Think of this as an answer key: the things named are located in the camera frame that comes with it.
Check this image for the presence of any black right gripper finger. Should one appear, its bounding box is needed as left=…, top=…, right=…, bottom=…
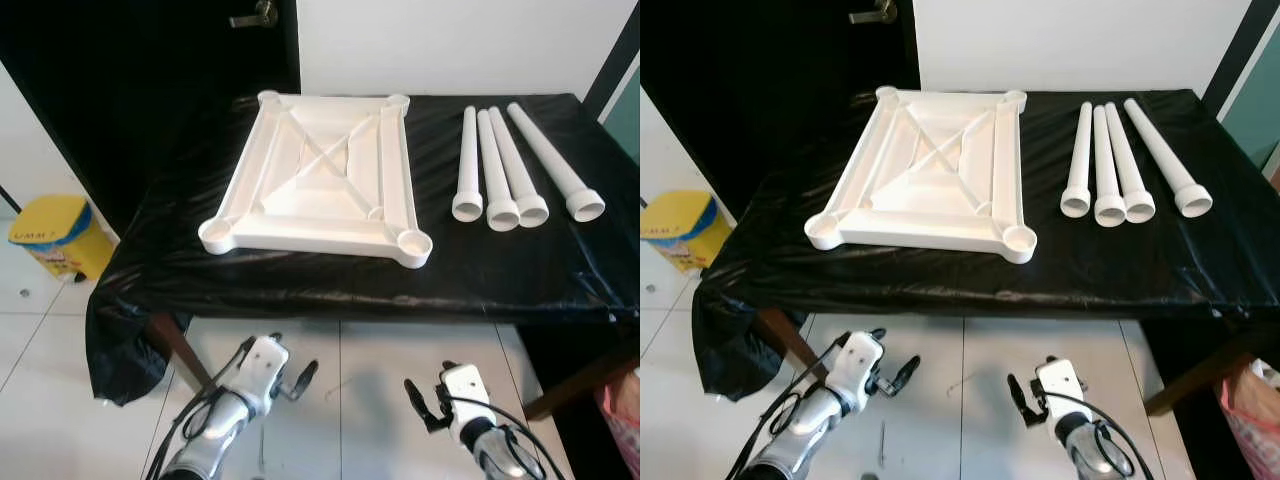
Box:
left=1006, top=372, right=1045, bottom=430
left=404, top=377, right=444, bottom=434

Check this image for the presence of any black plastic table cover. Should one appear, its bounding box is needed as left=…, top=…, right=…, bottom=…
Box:
left=690, top=88, right=1280, bottom=403
left=87, top=93, right=640, bottom=406

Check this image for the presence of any pink mesh bag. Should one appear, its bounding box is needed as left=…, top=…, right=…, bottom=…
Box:
left=1215, top=355, right=1280, bottom=480
left=597, top=365, right=640, bottom=480

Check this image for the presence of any black door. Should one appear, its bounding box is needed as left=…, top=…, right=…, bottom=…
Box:
left=640, top=0, right=919, bottom=216
left=0, top=0, right=302, bottom=237

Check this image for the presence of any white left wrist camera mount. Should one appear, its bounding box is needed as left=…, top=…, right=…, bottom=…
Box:
left=825, top=332, right=889, bottom=413
left=228, top=335, right=291, bottom=416

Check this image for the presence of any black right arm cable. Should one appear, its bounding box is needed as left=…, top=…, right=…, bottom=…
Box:
left=1045, top=390, right=1166, bottom=480
left=445, top=395, right=566, bottom=480

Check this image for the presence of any brass door handle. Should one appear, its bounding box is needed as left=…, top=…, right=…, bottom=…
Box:
left=228, top=0, right=280, bottom=29
left=848, top=0, right=898, bottom=26

